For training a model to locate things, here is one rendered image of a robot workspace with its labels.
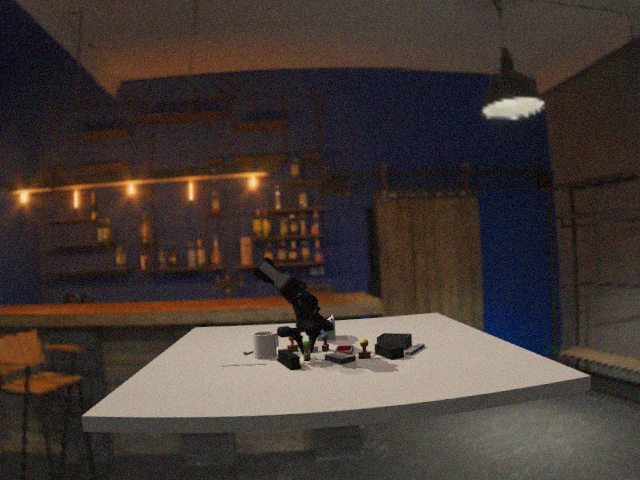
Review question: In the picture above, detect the grey mug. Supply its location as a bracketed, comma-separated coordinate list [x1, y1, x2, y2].
[253, 331, 279, 360]

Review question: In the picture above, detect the cream inspection card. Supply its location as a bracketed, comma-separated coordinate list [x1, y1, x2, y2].
[299, 355, 321, 364]

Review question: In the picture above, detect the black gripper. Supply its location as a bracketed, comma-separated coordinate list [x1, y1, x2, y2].
[277, 309, 334, 354]

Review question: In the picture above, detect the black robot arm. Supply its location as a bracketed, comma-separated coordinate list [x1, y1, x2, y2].
[253, 257, 330, 336]

